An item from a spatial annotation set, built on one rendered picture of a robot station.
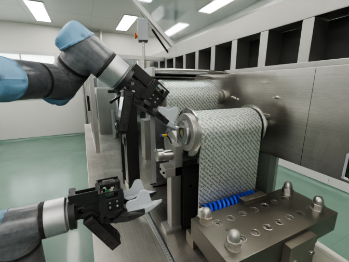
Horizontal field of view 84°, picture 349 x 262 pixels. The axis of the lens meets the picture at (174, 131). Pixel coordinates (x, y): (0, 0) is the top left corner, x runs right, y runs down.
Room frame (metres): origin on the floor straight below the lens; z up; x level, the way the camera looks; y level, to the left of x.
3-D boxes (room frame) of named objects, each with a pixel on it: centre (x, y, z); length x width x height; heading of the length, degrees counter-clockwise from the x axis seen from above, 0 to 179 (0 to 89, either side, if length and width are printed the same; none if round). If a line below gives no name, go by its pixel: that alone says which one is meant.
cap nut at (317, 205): (0.50, -0.42, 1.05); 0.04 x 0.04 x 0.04
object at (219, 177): (0.57, -0.18, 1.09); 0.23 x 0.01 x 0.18; 115
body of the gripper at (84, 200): (0.40, 0.18, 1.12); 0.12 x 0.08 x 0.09; 115
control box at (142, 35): (1.08, 0.17, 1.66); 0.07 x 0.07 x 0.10; 10
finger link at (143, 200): (0.42, 0.07, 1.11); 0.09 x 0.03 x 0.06; 106
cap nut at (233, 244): (0.37, -0.14, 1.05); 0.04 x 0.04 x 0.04
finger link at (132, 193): (0.47, 0.10, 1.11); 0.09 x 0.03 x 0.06; 124
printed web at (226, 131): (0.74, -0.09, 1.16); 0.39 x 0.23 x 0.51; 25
